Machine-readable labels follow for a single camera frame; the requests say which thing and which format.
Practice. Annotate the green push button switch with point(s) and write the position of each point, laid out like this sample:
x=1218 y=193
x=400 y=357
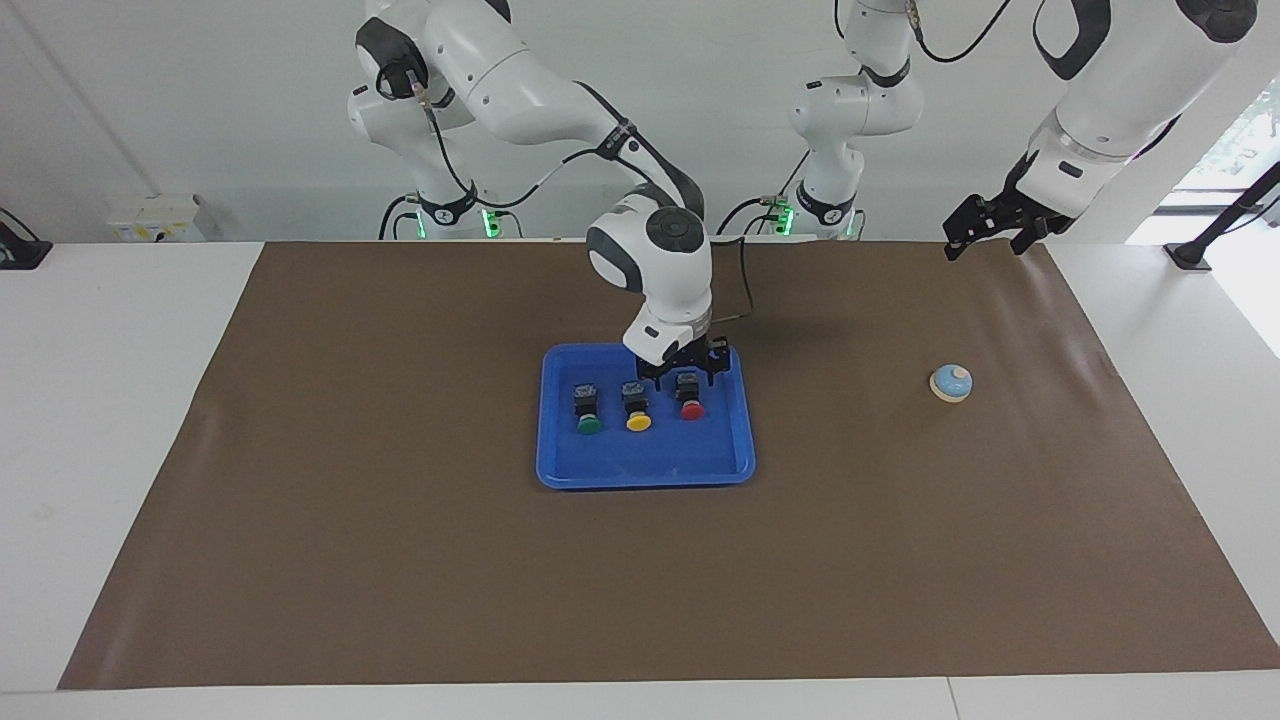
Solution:
x=589 y=415

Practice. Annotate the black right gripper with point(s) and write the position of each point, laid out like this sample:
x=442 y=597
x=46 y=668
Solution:
x=690 y=357

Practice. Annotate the red push button switch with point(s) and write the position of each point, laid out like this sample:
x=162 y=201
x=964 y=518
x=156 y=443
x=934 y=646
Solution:
x=690 y=402

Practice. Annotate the light blue desk bell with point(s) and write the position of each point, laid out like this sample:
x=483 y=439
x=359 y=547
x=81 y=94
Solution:
x=951 y=384

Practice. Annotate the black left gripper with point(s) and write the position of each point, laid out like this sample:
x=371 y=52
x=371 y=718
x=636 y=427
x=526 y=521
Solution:
x=1020 y=210

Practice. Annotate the black table clamp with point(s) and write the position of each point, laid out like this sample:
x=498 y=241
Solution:
x=22 y=252

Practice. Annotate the yellow push button switch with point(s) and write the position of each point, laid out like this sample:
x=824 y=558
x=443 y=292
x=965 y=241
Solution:
x=637 y=412

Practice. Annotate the brown table mat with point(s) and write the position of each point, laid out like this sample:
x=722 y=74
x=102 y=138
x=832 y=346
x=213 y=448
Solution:
x=640 y=580

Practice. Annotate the white wall socket box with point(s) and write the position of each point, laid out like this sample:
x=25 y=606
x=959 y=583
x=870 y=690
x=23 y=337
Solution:
x=155 y=222

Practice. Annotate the bright window opening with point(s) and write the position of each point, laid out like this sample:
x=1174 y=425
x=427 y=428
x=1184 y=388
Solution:
x=1240 y=140

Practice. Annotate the black camera stand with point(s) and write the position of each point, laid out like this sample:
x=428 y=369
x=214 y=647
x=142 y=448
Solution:
x=1215 y=232

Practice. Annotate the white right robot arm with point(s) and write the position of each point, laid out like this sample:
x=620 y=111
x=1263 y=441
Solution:
x=500 y=80

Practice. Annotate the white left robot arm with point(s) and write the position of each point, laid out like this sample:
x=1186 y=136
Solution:
x=1130 y=90

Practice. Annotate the blue plastic tray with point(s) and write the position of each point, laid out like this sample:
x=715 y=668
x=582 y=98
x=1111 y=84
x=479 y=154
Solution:
x=690 y=455

